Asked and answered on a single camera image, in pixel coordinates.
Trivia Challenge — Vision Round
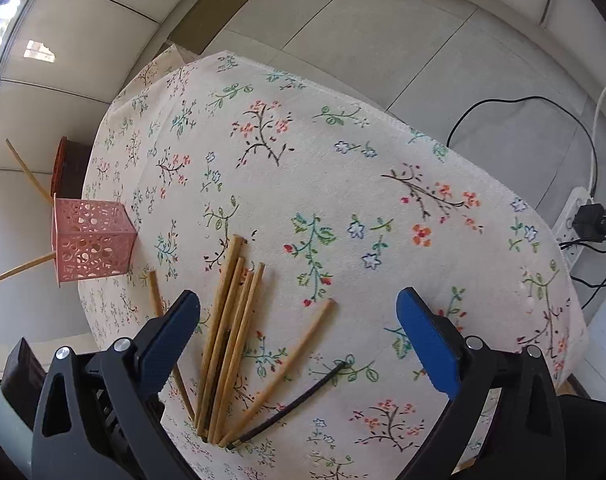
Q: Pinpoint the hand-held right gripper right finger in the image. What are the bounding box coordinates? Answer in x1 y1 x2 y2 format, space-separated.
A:
395 286 568 480

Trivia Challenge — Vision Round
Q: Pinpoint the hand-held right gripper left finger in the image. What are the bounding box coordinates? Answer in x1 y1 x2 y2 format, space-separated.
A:
31 289 202 480

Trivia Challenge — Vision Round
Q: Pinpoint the wooden chopstick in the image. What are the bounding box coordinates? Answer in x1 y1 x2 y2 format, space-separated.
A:
148 270 196 422
5 138 55 207
218 298 337 448
207 271 255 443
0 251 57 290
201 256 246 441
195 234 246 433
212 262 266 445

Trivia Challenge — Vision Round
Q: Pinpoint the pink perforated utensil holder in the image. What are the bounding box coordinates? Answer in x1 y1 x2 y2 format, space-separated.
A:
51 193 136 288

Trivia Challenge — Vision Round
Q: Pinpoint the black chopstick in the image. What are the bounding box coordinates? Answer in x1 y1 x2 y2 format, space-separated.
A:
235 360 346 445

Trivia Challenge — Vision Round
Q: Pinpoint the dark block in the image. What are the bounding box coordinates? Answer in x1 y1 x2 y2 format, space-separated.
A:
1 337 48 433

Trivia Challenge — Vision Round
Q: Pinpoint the floral tablecloth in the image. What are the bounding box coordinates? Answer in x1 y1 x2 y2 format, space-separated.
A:
78 50 588 480

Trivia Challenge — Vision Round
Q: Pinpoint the white power strip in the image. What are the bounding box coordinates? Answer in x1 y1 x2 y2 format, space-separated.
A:
553 186 592 271

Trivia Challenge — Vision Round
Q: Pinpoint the brown trash bin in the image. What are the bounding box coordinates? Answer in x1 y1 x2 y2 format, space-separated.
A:
52 135 94 201

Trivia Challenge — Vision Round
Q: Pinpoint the black power adapter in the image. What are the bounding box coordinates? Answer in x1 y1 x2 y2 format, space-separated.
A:
572 200 606 242

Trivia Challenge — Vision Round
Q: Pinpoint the olive floor mat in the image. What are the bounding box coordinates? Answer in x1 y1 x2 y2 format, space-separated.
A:
167 0 296 58

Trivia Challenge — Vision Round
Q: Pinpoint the black cable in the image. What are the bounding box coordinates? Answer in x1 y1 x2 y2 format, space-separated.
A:
446 96 600 201
558 237 606 311

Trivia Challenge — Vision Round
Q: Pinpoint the white cable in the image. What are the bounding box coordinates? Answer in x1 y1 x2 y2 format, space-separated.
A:
589 69 606 197

